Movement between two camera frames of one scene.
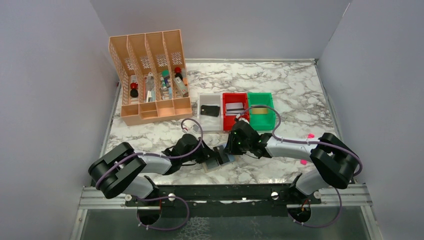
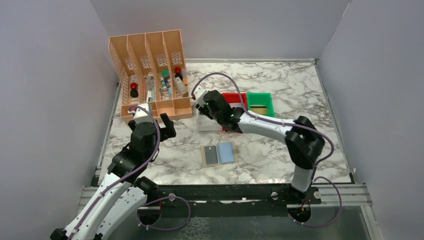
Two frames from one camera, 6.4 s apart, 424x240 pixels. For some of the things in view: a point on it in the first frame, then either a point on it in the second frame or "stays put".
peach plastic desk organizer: [152, 76] stays put
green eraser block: [165, 73] stays put
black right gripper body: [239, 129] to [205, 106]
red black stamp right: [178, 71] stays put
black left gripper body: [209, 154] to [164, 131]
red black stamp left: [134, 92] stays put
